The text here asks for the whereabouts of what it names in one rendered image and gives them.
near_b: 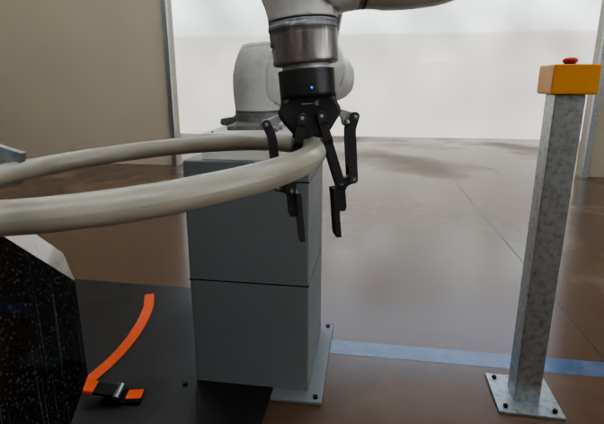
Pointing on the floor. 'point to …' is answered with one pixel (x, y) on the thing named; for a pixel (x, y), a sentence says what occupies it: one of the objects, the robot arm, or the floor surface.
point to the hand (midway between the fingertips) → (317, 215)
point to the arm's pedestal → (259, 289)
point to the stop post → (546, 240)
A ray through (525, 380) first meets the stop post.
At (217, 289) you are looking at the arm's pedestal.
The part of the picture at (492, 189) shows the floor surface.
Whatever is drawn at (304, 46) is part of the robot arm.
